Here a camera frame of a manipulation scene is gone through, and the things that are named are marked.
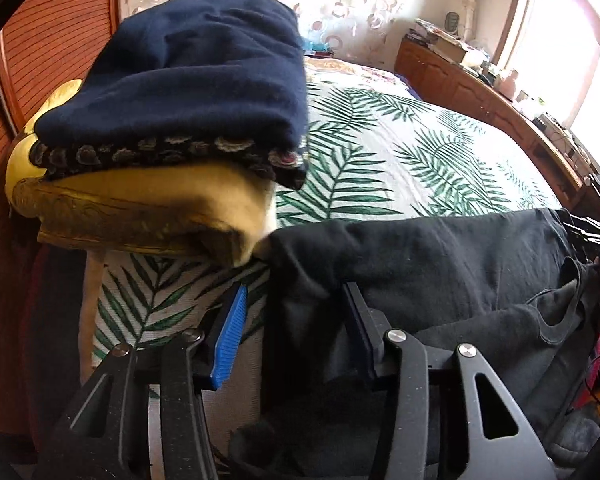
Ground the yellow folded blanket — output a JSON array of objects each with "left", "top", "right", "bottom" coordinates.
[{"left": 36, "top": 164, "right": 277, "bottom": 268}]

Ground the black printed t-shirt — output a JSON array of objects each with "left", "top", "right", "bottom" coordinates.
[{"left": 228, "top": 206, "right": 600, "bottom": 480}]

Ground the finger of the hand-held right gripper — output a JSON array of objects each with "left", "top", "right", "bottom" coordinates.
[{"left": 561, "top": 211, "right": 600, "bottom": 251}]

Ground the window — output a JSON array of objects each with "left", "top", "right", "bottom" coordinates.
[{"left": 495, "top": 0, "right": 600, "bottom": 156}]

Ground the yellow plush toy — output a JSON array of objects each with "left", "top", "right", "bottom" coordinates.
[{"left": 4, "top": 79, "right": 87, "bottom": 221}]

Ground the navy folded garment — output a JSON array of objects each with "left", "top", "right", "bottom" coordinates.
[{"left": 31, "top": 0, "right": 309, "bottom": 192}]

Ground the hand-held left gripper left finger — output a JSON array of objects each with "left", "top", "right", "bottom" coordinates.
[{"left": 34, "top": 284, "right": 249, "bottom": 480}]

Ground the teal box by curtain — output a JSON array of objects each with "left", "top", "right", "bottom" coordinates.
[{"left": 302, "top": 37, "right": 333, "bottom": 57}]

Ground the cardboard box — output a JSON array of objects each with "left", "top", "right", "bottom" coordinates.
[{"left": 427, "top": 30, "right": 473, "bottom": 63}]

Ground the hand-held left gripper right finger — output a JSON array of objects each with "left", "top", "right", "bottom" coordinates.
[{"left": 342, "top": 282, "right": 557, "bottom": 480}]

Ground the long wooden cabinet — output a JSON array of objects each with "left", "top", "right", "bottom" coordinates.
[{"left": 395, "top": 37, "right": 600, "bottom": 211}]

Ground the floral quilt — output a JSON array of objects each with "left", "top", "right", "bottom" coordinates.
[{"left": 302, "top": 55, "right": 411, "bottom": 88}]

